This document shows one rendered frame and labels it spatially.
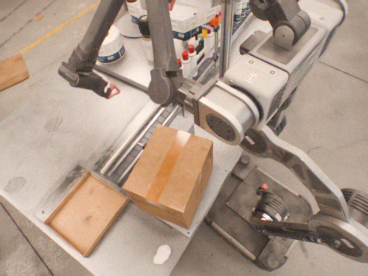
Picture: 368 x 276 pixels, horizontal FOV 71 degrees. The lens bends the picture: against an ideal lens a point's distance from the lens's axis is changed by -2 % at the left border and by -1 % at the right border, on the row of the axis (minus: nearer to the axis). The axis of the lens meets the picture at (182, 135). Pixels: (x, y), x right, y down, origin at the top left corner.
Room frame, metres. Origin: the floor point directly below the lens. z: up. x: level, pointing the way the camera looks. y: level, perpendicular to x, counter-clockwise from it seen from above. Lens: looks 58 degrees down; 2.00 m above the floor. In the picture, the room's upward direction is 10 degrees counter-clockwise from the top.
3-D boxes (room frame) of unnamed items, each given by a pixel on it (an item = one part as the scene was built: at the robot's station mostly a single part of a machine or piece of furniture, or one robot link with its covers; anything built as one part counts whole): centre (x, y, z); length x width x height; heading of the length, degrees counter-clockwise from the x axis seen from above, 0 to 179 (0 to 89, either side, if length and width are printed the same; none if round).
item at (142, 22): (1.29, 0.09, 1.03); 0.09 x 0.09 x 0.30
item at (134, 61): (1.55, 0.08, 0.86); 0.80 x 0.67 x 0.05; 138
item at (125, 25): (1.69, 0.16, 0.89); 0.31 x 0.31 x 0.01
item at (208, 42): (1.24, -0.25, 0.98); 0.05 x 0.05 x 0.20
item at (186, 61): (1.07, -0.09, 0.98); 0.05 x 0.05 x 0.20
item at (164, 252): (0.18, 0.17, 0.85); 0.08 x 0.07 x 0.04; 98
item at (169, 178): (0.44, 0.07, 0.99); 0.30 x 0.24 x 0.27; 148
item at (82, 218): (0.42, 0.49, 0.85); 0.30 x 0.26 x 0.04; 138
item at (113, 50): (1.43, 0.37, 0.95); 0.20 x 0.20 x 0.14
